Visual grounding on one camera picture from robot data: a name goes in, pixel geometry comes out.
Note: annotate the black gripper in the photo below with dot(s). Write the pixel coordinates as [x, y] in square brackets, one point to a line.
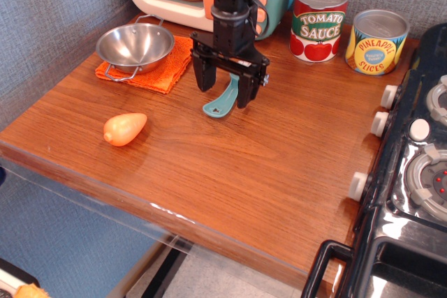
[230, 47]

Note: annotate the blue brush white bristles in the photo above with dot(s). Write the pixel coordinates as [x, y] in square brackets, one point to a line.
[221, 106]

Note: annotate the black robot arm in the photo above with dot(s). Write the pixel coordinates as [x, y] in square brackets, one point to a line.
[237, 6]

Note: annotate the orange towel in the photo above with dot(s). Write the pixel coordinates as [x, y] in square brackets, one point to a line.
[164, 77]

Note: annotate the small steel bowl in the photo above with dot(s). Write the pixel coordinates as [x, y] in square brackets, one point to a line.
[134, 49]

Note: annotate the tomato sauce can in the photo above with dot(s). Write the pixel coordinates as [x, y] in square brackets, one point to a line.
[316, 29]

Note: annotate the orange toy carrot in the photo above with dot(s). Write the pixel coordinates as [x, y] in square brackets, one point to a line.
[122, 129]

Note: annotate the pineapple slices can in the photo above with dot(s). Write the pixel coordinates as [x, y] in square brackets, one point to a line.
[376, 41]

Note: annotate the clear acrylic table guard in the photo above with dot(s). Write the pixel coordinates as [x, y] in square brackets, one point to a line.
[72, 245]

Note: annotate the black toy stove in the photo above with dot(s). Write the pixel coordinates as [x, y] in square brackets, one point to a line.
[399, 246]

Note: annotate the orange fuzzy object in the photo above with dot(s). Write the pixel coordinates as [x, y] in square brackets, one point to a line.
[30, 291]

